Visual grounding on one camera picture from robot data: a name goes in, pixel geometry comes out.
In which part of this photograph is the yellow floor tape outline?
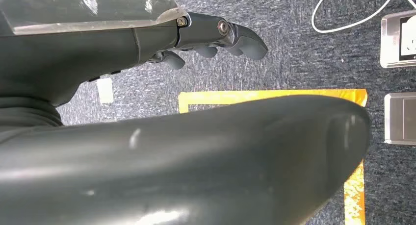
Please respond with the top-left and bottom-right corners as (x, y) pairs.
(178, 88), (368, 225)

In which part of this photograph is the white tape strip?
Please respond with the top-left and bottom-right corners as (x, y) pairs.
(96, 76), (114, 104)

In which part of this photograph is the ribbed grey left arm sleeve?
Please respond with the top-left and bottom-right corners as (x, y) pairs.
(0, 97), (64, 134)

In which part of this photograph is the silver floor socket box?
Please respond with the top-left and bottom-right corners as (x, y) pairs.
(384, 92), (416, 146)

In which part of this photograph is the silver floor socket with plug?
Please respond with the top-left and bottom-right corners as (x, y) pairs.
(380, 9), (416, 69)

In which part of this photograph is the white cable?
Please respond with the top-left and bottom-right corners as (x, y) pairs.
(311, 0), (416, 34)

